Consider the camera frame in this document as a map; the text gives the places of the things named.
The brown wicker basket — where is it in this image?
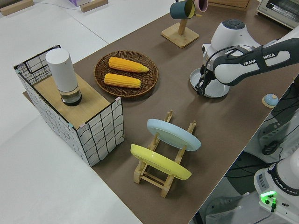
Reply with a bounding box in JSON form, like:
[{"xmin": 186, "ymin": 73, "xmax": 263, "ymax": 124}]
[{"xmin": 94, "ymin": 50, "xmax": 159, "ymax": 98}]

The wooden plate rack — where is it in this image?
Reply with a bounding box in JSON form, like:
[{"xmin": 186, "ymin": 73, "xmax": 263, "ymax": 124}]
[{"xmin": 133, "ymin": 109, "xmax": 197, "ymax": 198}]

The blue call bell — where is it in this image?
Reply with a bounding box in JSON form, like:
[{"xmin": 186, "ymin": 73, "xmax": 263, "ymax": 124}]
[{"xmin": 262, "ymin": 93, "xmax": 278, "ymax": 108}]

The wooden mug tree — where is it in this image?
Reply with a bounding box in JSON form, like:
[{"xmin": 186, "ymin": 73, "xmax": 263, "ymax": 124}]
[{"xmin": 161, "ymin": 0, "xmax": 203, "ymax": 49}]

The wooden cabinet box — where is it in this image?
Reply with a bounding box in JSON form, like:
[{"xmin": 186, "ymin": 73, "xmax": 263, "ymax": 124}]
[{"xmin": 207, "ymin": 0, "xmax": 250, "ymax": 11}]

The pink mug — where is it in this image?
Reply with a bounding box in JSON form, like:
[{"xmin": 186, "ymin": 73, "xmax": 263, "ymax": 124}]
[{"xmin": 195, "ymin": 0, "xmax": 208, "ymax": 12}]

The black base power cable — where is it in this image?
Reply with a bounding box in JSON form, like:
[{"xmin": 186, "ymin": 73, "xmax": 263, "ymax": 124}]
[{"xmin": 261, "ymin": 79, "xmax": 299, "ymax": 164}]

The yellow corn cob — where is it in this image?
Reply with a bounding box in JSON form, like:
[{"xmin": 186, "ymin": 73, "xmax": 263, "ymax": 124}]
[
  {"xmin": 108, "ymin": 56, "xmax": 150, "ymax": 73},
  {"xmin": 104, "ymin": 73, "xmax": 142, "ymax": 89}
]

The brown table mat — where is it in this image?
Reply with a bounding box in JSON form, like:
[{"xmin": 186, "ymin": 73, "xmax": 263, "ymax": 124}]
[{"xmin": 22, "ymin": 0, "xmax": 299, "ymax": 224}]

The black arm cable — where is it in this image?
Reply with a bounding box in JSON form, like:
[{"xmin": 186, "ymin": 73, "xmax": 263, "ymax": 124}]
[{"xmin": 199, "ymin": 45, "xmax": 264, "ymax": 91}]

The purple box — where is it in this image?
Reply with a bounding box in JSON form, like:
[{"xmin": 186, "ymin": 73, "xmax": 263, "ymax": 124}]
[{"xmin": 68, "ymin": 0, "xmax": 91, "ymax": 7}]

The gray plate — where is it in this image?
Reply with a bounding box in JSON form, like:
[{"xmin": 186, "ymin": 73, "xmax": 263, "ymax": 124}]
[{"xmin": 189, "ymin": 67, "xmax": 230, "ymax": 98}]

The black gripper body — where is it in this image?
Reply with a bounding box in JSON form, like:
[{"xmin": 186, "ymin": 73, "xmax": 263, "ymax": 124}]
[{"xmin": 202, "ymin": 69, "xmax": 215, "ymax": 83}]

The white toaster oven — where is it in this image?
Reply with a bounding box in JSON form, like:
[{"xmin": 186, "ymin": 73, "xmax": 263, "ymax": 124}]
[{"xmin": 256, "ymin": 0, "xmax": 299, "ymax": 30}]

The light wooden bar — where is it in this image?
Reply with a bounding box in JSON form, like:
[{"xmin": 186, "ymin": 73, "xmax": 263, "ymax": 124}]
[
  {"xmin": 0, "ymin": 0, "xmax": 34, "ymax": 16},
  {"xmin": 80, "ymin": 0, "xmax": 108, "ymax": 12}
]

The light blue plate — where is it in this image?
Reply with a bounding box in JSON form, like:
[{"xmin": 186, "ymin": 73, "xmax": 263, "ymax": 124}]
[{"xmin": 147, "ymin": 119, "xmax": 202, "ymax": 152}]

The dark blue mug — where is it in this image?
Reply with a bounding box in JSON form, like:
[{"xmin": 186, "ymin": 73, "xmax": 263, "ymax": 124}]
[{"xmin": 170, "ymin": 0, "xmax": 196, "ymax": 19}]

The yellow plate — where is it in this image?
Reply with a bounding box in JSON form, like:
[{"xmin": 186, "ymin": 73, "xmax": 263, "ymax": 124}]
[{"xmin": 130, "ymin": 144, "xmax": 192, "ymax": 181}]

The wire grid shelf basket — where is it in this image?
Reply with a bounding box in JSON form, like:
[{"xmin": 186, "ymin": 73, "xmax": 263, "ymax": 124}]
[{"xmin": 13, "ymin": 44, "xmax": 124, "ymax": 168}]

